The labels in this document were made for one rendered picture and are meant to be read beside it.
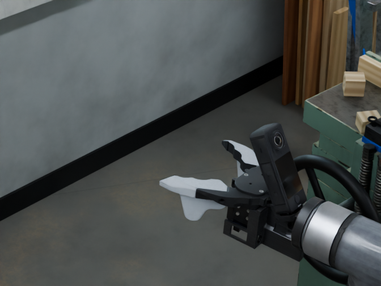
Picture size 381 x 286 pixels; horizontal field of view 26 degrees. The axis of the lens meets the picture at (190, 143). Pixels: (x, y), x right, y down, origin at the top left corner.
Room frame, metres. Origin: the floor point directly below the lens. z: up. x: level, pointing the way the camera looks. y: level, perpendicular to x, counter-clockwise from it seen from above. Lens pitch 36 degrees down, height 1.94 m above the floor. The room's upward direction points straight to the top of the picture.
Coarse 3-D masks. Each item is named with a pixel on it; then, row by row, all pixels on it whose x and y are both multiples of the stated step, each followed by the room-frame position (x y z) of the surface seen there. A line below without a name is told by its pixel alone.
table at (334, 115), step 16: (320, 96) 1.59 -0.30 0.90; (336, 96) 1.59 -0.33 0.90; (352, 96) 1.59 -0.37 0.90; (368, 96) 1.59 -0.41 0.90; (304, 112) 1.57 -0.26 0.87; (320, 112) 1.53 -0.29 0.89; (336, 112) 1.52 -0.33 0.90; (352, 112) 1.52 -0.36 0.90; (320, 128) 1.53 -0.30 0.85; (336, 128) 1.49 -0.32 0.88; (352, 128) 1.46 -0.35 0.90; (352, 144) 1.45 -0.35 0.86; (368, 192) 1.29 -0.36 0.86
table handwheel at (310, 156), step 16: (304, 160) 1.31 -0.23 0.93; (320, 160) 1.28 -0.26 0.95; (336, 176) 1.24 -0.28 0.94; (352, 176) 1.23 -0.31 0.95; (320, 192) 1.29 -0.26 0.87; (352, 192) 1.21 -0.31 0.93; (352, 208) 1.29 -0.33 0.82; (368, 208) 1.18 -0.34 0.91; (304, 256) 1.29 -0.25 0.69; (320, 272) 1.25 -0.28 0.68; (336, 272) 1.22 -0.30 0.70
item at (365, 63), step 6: (360, 60) 1.68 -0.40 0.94; (366, 60) 1.67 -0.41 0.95; (372, 60) 1.66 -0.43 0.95; (360, 66) 1.68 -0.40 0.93; (366, 66) 1.66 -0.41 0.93; (372, 66) 1.65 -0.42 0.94; (378, 66) 1.64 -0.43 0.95; (366, 72) 1.66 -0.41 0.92; (372, 72) 1.65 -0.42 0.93; (378, 72) 1.63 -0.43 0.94; (366, 78) 1.66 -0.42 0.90; (372, 78) 1.64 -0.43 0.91; (378, 78) 1.63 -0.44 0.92; (378, 84) 1.63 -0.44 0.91
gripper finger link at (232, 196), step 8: (200, 192) 0.83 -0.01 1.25; (208, 192) 0.82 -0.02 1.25; (216, 192) 0.82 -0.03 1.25; (224, 192) 0.83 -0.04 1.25; (232, 192) 0.83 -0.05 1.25; (240, 192) 0.83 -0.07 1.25; (216, 200) 0.82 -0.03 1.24; (224, 200) 0.82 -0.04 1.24; (232, 200) 0.81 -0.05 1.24; (240, 200) 0.82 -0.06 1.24; (248, 200) 0.81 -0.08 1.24
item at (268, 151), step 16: (272, 128) 0.86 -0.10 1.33; (256, 144) 0.84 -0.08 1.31; (272, 144) 0.84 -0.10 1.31; (272, 160) 0.83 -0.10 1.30; (288, 160) 0.85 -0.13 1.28; (272, 176) 0.82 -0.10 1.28; (288, 176) 0.83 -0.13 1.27; (272, 192) 0.82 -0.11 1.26; (288, 192) 0.81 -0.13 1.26; (304, 192) 0.84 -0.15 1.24; (288, 208) 0.80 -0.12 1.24
